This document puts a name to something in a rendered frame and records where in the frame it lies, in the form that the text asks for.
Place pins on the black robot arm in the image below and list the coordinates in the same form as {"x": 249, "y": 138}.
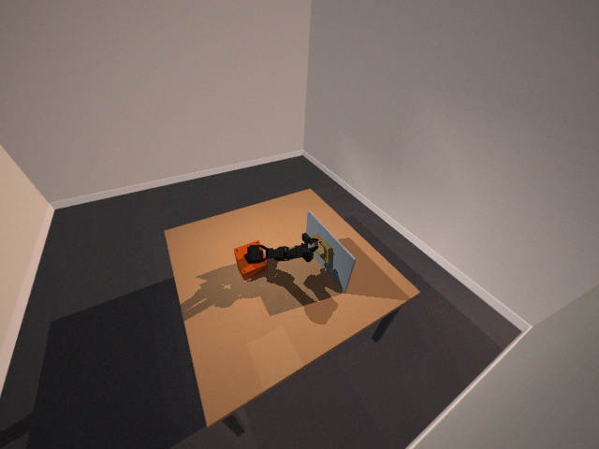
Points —
{"x": 255, "y": 255}

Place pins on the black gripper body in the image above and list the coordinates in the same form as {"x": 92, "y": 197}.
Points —
{"x": 306, "y": 238}

